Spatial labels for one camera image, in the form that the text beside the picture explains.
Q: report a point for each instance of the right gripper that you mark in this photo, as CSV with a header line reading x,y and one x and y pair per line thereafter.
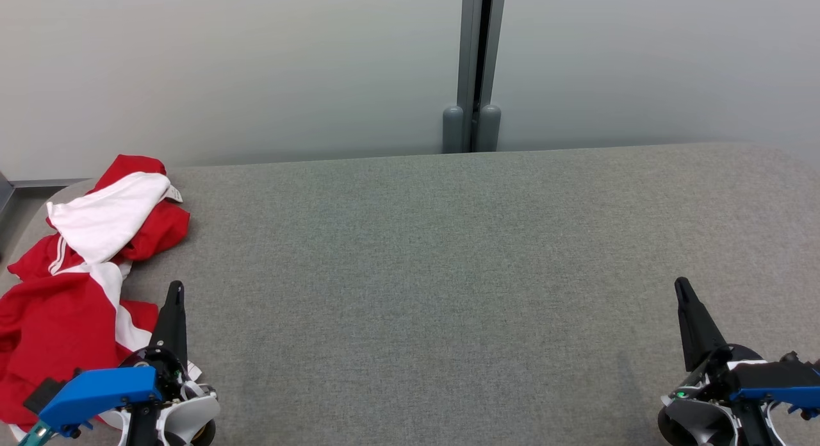
x,y
698,420

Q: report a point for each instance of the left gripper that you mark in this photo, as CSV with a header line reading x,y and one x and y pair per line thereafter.
x,y
186,420

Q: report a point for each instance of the red jersey white sleeves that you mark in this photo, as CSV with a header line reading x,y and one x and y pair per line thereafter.
x,y
154,231

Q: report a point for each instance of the red shorts white trim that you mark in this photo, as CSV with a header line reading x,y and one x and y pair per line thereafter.
x,y
51,330

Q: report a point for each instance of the grey fabric sofa surface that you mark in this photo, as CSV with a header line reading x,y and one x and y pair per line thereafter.
x,y
416,273

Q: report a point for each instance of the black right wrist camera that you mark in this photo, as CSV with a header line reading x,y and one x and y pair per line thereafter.
x,y
775,374

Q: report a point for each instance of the blue right camera mount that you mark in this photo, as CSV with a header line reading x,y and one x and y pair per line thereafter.
x,y
781,395

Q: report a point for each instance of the grey metal floor rail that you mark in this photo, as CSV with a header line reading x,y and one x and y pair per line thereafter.
x,y
51,183

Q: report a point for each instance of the grey cylindrical post foot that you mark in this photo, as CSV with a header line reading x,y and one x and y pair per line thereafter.
x,y
452,129
488,129

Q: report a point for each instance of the grey partition post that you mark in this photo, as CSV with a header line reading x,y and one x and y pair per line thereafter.
x,y
467,49

